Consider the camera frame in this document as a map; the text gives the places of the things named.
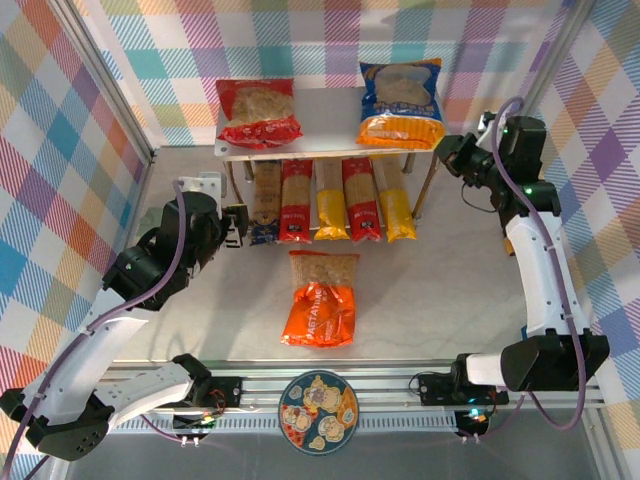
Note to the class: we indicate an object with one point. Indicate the dark blue spaghetti pack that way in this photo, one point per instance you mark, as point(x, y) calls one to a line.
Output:
point(265, 200)

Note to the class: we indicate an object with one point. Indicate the red spaghetti pack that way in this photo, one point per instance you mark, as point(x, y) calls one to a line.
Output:
point(295, 200)
point(361, 200)

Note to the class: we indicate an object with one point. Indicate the blue orange pasta bag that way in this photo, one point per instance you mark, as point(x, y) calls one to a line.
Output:
point(400, 110)

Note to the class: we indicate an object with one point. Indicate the yellow spaghetti pack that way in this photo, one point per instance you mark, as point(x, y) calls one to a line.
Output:
point(330, 210)
point(396, 200)

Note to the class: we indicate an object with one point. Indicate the red macaroni pasta bag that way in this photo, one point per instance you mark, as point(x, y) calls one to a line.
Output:
point(257, 112)

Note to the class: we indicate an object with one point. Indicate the orange pastatime pasta bag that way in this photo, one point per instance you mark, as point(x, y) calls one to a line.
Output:
point(320, 320)

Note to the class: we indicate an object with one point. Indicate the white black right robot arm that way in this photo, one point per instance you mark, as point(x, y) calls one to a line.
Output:
point(540, 280)

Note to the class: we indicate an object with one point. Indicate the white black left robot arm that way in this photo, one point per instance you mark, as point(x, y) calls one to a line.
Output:
point(100, 340)

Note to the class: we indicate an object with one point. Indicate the two-tier metal shelf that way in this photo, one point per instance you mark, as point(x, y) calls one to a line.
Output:
point(330, 120)

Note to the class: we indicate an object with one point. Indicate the black round controller board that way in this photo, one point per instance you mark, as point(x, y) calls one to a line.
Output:
point(472, 422)
point(195, 425)

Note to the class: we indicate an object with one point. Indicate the round cartoon print plate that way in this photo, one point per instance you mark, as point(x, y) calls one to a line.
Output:
point(318, 412)

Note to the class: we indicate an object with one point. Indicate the aluminium side rail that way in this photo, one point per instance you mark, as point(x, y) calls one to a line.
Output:
point(132, 215)

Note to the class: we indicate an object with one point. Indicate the aluminium frame post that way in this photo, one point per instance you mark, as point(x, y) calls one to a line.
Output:
point(541, 75)
point(102, 75)

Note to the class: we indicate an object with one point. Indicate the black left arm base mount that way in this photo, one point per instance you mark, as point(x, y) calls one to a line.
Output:
point(227, 392)

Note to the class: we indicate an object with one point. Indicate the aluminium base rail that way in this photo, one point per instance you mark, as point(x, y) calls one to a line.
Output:
point(380, 387)

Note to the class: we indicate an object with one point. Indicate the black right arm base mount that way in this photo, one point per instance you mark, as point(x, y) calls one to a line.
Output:
point(435, 390)

